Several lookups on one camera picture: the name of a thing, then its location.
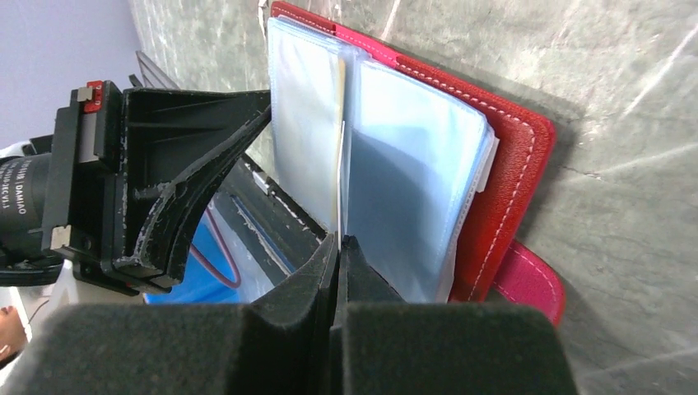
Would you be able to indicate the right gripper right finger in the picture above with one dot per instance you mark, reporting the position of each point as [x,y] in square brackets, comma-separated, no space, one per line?
[380,344]

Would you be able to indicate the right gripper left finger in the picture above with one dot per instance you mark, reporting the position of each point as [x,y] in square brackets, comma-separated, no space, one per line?
[275,345]

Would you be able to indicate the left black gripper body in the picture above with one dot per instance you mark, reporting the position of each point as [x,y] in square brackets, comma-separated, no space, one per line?
[108,192]

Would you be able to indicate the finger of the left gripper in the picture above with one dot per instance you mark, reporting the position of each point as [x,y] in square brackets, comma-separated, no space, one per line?
[177,148]

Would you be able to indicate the red leather card holder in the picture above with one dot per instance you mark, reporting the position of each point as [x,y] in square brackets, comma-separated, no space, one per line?
[439,172]

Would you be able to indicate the black aluminium base frame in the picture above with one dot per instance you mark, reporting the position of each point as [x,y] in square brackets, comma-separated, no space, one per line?
[263,235]

